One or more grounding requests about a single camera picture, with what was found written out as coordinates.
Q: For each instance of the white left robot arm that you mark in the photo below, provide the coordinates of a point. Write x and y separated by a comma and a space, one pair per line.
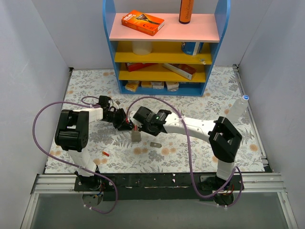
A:
72, 134

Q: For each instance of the white soap box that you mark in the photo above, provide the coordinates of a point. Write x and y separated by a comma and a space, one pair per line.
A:
172, 86

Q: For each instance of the blue white can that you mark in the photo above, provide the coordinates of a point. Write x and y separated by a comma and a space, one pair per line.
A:
191, 48

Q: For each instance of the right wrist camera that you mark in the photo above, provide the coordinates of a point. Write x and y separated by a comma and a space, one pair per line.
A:
132, 119

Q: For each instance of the blue shelf unit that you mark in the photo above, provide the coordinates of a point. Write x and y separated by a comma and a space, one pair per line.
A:
207, 28

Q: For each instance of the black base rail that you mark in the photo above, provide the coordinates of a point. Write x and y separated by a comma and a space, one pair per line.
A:
151, 186

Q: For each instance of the grey battery cover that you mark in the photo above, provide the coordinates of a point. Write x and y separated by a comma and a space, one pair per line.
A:
156, 145

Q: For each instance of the clear plastic water bottle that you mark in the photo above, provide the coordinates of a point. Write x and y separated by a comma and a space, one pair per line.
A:
237, 109

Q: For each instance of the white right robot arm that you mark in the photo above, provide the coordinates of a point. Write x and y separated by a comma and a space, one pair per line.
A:
223, 137

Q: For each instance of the grey remote control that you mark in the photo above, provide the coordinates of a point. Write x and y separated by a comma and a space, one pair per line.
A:
136, 136

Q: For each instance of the white cup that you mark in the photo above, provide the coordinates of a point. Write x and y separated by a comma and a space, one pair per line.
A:
142, 47

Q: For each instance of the orange razor box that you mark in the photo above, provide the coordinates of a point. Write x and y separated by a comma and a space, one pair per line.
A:
142, 22

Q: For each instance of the yellow soap box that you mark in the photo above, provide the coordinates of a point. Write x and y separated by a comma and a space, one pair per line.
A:
132, 86

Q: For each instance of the orange bottle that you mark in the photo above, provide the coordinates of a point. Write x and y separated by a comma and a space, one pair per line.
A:
186, 9

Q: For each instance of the red white long box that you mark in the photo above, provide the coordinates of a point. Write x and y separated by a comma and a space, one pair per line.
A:
183, 70

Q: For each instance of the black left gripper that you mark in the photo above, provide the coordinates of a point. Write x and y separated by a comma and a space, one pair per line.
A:
121, 118

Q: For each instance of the red box left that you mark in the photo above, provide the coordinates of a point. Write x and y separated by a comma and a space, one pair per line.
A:
134, 66

